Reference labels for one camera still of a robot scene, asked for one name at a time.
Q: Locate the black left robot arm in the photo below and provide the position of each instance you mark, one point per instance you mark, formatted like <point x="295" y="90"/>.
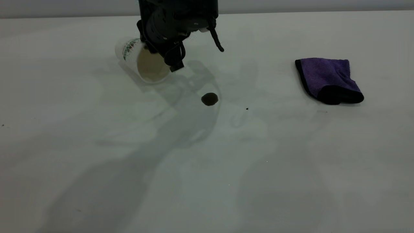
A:
<point x="187" y="5"/>

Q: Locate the purple black-edged microfiber cloth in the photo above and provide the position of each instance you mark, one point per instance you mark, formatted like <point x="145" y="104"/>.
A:
<point x="326" y="74"/>

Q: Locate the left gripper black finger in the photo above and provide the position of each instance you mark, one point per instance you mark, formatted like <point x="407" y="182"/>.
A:
<point x="174" y="60"/>
<point x="141" y="30"/>

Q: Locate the dark coffee spill stain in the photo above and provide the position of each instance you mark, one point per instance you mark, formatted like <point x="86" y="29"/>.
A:
<point x="210" y="99"/>

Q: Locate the white paper coffee cup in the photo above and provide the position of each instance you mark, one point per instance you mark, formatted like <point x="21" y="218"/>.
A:
<point x="149" y="69"/>

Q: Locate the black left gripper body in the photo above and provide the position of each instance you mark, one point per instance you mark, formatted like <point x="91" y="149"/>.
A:
<point x="165" y="27"/>

